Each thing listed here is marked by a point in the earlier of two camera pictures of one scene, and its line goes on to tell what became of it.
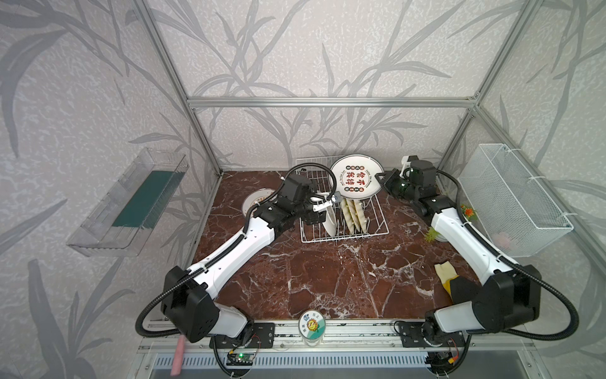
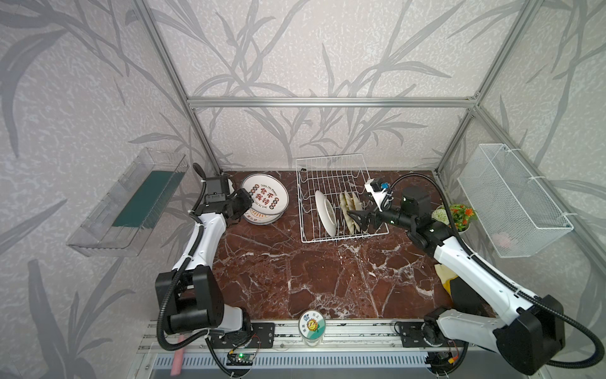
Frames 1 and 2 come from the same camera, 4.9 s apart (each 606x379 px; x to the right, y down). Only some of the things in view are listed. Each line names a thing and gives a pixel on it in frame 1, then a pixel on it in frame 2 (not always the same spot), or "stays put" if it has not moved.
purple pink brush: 177,363 stays put
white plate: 331,223 stays put
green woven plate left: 347,215 stays put
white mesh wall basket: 511,212 stays put
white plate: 357,176 -> 270,195
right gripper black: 386,183 -> 364,217
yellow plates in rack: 353,213 stays put
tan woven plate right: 360,214 stays put
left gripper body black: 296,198 -> 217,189
